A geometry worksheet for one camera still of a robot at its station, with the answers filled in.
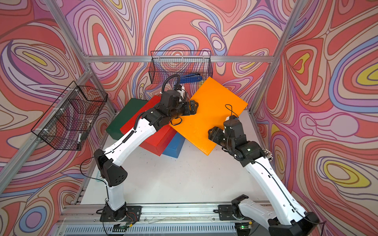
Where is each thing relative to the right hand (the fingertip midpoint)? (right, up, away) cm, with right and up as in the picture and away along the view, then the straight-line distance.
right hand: (212, 137), depth 72 cm
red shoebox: (-27, -3, +3) cm, 28 cm away
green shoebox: (-58, +13, +31) cm, 67 cm away
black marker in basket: (-66, -2, 0) cm, 66 cm away
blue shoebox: (-21, -8, +14) cm, 26 cm away
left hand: (-8, +16, +2) cm, 18 cm away
